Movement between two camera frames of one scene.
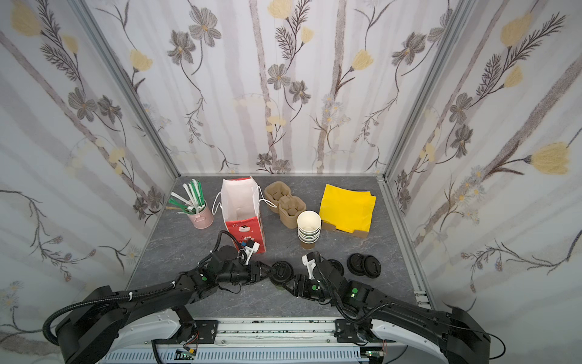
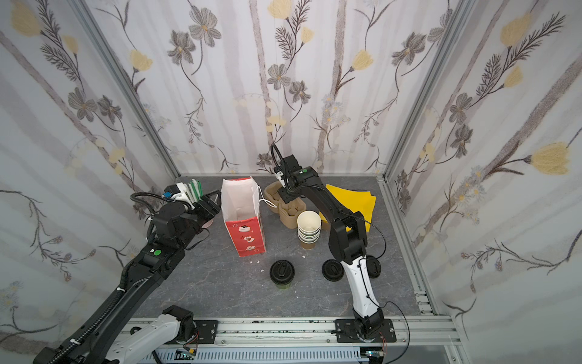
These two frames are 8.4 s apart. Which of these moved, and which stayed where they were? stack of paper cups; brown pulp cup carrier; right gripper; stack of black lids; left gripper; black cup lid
Moved: right gripper; left gripper
Stayed: stack of black lids; stack of paper cups; brown pulp cup carrier; black cup lid
